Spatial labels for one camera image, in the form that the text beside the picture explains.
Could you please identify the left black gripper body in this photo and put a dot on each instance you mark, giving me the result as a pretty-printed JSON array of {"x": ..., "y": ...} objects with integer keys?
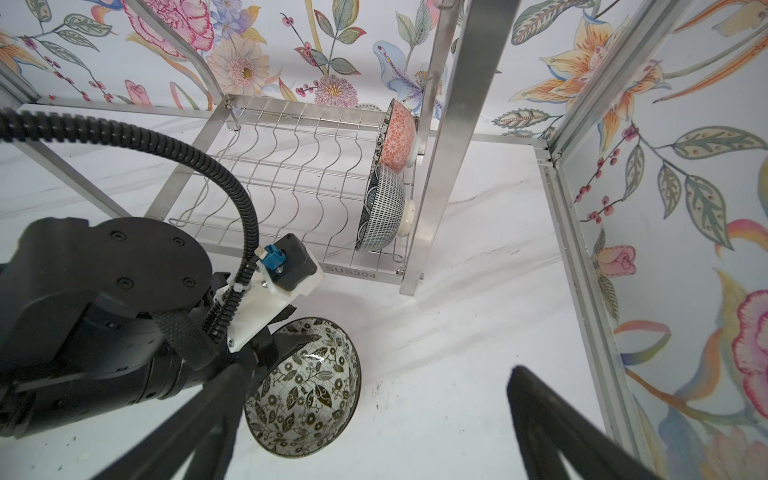
[{"x": 106, "y": 363}]

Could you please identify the dark blue patterned bowl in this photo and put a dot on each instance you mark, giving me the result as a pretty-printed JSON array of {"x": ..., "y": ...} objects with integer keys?
[{"x": 388, "y": 212}]

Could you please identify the olive leaf pattern bowl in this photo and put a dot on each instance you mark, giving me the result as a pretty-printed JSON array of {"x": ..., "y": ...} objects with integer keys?
[{"x": 310, "y": 398}]

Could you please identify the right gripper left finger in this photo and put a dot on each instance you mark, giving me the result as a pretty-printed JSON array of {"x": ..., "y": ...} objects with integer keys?
[{"x": 201, "y": 435}]

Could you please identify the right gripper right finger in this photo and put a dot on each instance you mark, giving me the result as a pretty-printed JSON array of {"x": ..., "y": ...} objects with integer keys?
[{"x": 551, "y": 433}]

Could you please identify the stainless steel dish rack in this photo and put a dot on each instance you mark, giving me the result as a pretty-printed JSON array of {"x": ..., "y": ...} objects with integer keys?
[{"x": 290, "y": 60}]

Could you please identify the pink leaf pattern bowl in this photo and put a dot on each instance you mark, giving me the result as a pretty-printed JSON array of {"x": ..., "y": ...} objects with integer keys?
[{"x": 397, "y": 143}]

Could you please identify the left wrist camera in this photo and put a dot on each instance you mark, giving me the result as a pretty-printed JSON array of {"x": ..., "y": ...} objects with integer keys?
[{"x": 285, "y": 271}]

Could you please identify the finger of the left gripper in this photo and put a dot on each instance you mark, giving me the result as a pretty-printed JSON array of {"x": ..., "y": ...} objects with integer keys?
[{"x": 282, "y": 348}]

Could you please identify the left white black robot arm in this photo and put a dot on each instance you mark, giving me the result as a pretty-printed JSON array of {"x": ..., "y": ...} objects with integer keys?
[{"x": 127, "y": 266}]

